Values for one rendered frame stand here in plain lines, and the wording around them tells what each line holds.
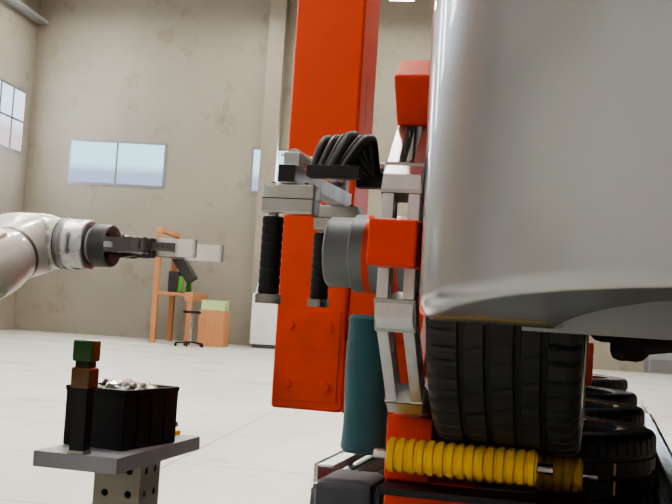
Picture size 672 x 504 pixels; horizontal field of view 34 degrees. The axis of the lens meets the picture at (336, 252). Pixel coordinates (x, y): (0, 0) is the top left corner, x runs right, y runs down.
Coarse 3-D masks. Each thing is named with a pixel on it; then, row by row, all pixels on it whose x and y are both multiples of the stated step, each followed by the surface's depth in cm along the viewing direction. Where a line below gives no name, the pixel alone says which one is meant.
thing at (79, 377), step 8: (72, 368) 205; (80, 368) 205; (88, 368) 204; (96, 368) 207; (72, 376) 205; (80, 376) 205; (88, 376) 204; (96, 376) 207; (72, 384) 205; (80, 384) 204; (88, 384) 204; (96, 384) 207
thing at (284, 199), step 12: (264, 192) 185; (276, 192) 185; (288, 192) 184; (300, 192) 184; (312, 192) 183; (264, 204) 185; (276, 204) 185; (288, 204) 184; (300, 204) 184; (312, 204) 183; (312, 216) 187
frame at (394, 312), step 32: (416, 160) 175; (384, 192) 173; (416, 192) 171; (384, 288) 172; (416, 288) 173; (384, 320) 172; (416, 320) 172; (384, 352) 177; (416, 352) 175; (384, 384) 182; (416, 384) 180
